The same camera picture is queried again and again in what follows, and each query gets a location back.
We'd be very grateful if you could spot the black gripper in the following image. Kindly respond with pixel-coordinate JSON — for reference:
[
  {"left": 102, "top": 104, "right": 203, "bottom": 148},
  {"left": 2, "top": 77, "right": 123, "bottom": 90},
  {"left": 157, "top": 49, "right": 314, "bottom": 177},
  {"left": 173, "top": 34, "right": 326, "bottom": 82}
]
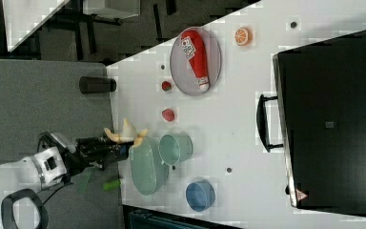
[{"left": 64, "top": 137, "right": 133, "bottom": 176}]

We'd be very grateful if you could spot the peeled toy banana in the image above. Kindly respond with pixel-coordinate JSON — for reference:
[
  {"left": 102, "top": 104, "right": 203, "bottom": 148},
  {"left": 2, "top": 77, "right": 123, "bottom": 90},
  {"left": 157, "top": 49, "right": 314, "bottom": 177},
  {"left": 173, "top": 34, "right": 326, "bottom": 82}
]
[{"left": 104, "top": 118, "right": 148, "bottom": 148}]

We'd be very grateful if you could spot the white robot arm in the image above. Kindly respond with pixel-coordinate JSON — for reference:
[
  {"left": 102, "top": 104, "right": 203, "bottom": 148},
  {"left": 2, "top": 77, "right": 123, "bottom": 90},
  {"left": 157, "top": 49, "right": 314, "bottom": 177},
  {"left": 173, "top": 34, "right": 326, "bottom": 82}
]
[{"left": 0, "top": 135, "right": 132, "bottom": 229}]

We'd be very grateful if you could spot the teal green mug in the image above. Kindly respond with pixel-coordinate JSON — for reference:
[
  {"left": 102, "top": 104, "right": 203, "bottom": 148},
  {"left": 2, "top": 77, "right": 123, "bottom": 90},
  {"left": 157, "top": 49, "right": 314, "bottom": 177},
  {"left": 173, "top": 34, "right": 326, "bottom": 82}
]
[{"left": 158, "top": 132, "right": 193, "bottom": 166}]

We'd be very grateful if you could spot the teal oval bowl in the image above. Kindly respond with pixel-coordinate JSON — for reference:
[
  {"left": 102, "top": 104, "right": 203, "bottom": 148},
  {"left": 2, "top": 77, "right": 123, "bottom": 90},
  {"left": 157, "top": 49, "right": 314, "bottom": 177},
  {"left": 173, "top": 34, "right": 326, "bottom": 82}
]
[{"left": 129, "top": 137, "right": 169, "bottom": 196}]

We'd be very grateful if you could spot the green marker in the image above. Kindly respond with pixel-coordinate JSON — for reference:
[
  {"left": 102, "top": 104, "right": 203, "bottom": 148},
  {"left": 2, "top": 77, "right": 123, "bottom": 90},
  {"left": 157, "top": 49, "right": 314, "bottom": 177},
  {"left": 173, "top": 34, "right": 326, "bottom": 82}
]
[{"left": 103, "top": 179, "right": 121, "bottom": 191}]

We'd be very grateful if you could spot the red strawberry toy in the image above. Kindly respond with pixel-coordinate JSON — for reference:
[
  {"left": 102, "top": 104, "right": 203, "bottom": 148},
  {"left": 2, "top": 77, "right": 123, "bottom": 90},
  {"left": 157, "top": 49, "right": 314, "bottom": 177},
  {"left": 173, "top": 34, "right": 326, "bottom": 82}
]
[{"left": 161, "top": 109, "right": 175, "bottom": 122}]

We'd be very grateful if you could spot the dark blue crate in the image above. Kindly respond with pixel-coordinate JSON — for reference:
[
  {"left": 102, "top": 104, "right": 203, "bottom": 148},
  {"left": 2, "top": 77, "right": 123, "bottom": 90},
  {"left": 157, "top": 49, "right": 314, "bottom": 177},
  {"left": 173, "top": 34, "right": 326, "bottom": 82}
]
[{"left": 126, "top": 210, "right": 230, "bottom": 229}]

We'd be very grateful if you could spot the black cylinder upper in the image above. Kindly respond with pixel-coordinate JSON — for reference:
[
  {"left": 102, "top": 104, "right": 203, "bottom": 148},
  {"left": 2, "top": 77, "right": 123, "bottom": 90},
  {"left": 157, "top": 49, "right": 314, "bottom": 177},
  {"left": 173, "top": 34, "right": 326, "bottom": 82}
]
[{"left": 79, "top": 76, "right": 117, "bottom": 94}]

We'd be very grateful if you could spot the small strawberry toy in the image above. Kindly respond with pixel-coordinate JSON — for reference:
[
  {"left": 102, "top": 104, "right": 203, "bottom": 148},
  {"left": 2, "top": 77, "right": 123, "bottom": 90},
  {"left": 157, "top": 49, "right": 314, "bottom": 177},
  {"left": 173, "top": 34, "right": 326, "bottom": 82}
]
[{"left": 161, "top": 81, "right": 172, "bottom": 92}]

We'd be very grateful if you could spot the blue cup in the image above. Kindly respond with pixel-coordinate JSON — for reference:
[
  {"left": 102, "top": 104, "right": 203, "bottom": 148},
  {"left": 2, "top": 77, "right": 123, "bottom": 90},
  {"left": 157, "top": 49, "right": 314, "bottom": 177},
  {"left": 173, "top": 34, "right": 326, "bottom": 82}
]
[{"left": 185, "top": 180, "right": 215, "bottom": 212}]

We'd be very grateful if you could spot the grey round plate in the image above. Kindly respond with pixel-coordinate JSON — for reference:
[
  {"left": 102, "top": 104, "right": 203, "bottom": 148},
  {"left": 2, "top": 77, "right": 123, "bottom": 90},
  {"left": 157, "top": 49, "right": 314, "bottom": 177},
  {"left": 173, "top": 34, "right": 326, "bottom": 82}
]
[{"left": 169, "top": 27, "right": 221, "bottom": 96}]

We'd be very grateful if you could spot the red ketchup bottle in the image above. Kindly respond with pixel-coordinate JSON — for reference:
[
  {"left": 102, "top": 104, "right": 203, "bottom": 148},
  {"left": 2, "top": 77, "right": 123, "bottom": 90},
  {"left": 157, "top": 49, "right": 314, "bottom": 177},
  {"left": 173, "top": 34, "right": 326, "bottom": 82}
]
[{"left": 180, "top": 30, "right": 210, "bottom": 92}]

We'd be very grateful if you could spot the white background table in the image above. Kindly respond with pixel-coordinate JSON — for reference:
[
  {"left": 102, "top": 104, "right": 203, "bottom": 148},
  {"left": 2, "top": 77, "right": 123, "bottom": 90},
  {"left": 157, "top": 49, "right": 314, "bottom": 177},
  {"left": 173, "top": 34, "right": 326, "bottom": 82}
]
[{"left": 1, "top": 0, "right": 70, "bottom": 52}]

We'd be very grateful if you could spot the orange slice toy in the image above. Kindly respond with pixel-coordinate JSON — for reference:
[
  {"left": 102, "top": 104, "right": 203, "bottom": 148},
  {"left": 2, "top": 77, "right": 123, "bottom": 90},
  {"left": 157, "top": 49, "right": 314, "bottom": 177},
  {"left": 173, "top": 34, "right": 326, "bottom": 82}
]
[{"left": 234, "top": 28, "right": 253, "bottom": 46}]

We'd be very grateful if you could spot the black toaster oven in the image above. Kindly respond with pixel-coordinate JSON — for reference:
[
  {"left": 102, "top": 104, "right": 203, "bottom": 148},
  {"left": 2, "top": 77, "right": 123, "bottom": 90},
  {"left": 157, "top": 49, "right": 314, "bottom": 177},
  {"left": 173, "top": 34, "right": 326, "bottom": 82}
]
[{"left": 273, "top": 30, "right": 366, "bottom": 217}]

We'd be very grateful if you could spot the grey camera on wrist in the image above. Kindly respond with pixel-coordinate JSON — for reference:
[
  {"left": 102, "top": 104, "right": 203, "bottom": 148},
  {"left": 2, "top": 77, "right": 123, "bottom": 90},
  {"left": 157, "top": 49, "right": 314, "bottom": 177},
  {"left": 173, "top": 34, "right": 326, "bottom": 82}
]
[{"left": 46, "top": 133, "right": 76, "bottom": 154}]

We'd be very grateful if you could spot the black oven door handle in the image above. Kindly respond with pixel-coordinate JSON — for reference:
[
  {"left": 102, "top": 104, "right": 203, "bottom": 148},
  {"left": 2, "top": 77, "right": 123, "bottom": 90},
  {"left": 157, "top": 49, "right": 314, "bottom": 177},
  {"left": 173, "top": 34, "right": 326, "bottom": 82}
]
[{"left": 256, "top": 94, "right": 283, "bottom": 153}]

